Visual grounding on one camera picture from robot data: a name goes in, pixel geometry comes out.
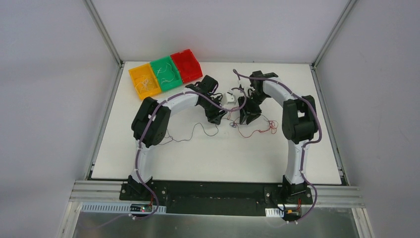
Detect blue purple thin wire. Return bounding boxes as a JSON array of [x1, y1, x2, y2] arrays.
[[157, 122, 220, 146]]

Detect red thin wire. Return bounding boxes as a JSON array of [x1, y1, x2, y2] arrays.
[[228, 115, 279, 139]]

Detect white thin wire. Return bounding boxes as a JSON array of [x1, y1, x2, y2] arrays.
[[135, 73, 158, 94], [156, 64, 178, 87]]

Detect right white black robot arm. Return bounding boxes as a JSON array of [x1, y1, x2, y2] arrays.
[[238, 71, 320, 203]]

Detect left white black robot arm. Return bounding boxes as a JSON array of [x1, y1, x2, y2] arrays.
[[124, 75, 227, 201]]

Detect red plastic bin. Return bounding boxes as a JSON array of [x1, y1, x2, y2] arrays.
[[170, 49, 203, 84]]

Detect green plastic bin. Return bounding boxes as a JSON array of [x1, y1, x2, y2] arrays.
[[150, 56, 183, 92]]

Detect yellow plastic bin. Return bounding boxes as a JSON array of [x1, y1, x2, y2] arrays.
[[128, 63, 162, 100]]

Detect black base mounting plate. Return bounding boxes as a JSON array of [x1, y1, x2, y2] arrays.
[[119, 177, 313, 216]]

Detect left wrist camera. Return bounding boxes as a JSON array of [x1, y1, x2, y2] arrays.
[[221, 92, 237, 108]]

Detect aluminium front rail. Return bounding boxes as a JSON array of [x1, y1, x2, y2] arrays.
[[70, 180, 366, 208]]

